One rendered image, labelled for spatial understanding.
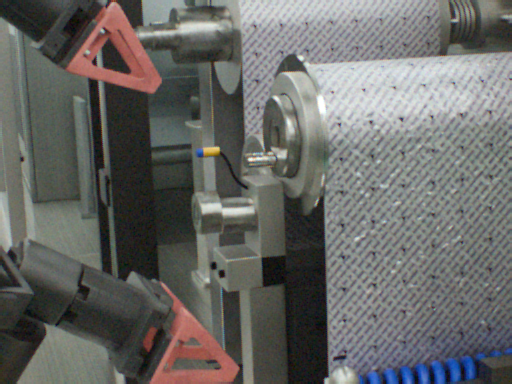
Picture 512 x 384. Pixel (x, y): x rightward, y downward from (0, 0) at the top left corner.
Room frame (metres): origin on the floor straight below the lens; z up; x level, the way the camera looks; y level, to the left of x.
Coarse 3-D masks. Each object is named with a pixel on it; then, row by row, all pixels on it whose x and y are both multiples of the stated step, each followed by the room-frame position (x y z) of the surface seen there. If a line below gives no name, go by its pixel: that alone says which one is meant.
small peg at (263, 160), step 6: (246, 156) 0.86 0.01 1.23; (252, 156) 0.86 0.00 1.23; (258, 156) 0.86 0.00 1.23; (264, 156) 0.87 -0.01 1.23; (270, 156) 0.87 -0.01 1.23; (246, 162) 0.86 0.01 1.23; (252, 162) 0.86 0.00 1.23; (258, 162) 0.86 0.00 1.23; (264, 162) 0.86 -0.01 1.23; (270, 162) 0.87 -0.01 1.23; (246, 168) 0.87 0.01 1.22
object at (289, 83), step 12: (288, 72) 0.88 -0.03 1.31; (276, 84) 0.90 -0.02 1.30; (288, 84) 0.86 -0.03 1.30; (300, 84) 0.85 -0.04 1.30; (300, 96) 0.84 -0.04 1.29; (300, 108) 0.84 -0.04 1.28; (312, 108) 0.83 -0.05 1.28; (300, 120) 0.84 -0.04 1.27; (312, 120) 0.83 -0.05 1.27; (300, 132) 0.84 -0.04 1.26; (312, 132) 0.82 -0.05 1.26; (312, 144) 0.82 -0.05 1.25; (312, 156) 0.82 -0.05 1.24; (300, 168) 0.84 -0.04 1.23; (312, 168) 0.83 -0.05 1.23; (288, 180) 0.87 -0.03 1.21; (300, 180) 0.84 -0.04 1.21; (312, 180) 0.83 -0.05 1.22; (288, 192) 0.87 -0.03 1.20; (300, 192) 0.84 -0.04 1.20
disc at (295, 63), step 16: (288, 64) 0.89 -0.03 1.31; (304, 64) 0.85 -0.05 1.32; (304, 80) 0.85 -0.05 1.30; (320, 96) 0.82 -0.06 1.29; (320, 112) 0.81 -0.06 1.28; (320, 128) 0.81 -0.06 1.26; (320, 144) 0.81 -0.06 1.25; (320, 160) 0.82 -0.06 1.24; (320, 176) 0.82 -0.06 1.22; (320, 192) 0.82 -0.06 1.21; (304, 208) 0.86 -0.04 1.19
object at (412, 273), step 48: (384, 192) 0.83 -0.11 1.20; (432, 192) 0.85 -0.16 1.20; (480, 192) 0.86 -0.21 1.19; (336, 240) 0.82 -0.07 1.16; (384, 240) 0.83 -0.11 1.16; (432, 240) 0.85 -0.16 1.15; (480, 240) 0.86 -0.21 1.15; (336, 288) 0.82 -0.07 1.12; (384, 288) 0.83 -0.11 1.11; (432, 288) 0.85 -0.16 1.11; (480, 288) 0.86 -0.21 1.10; (336, 336) 0.82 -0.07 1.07; (384, 336) 0.83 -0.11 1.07; (432, 336) 0.85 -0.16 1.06; (480, 336) 0.86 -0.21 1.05
